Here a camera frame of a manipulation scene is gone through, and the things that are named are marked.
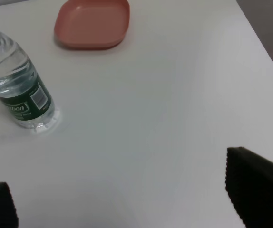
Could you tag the clear water bottle green label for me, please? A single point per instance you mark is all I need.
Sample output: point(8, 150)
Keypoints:
point(22, 91)

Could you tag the pink plastic plate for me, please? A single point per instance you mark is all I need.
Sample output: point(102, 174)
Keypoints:
point(92, 24)

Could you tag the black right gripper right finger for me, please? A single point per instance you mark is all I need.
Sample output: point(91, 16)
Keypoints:
point(249, 184)

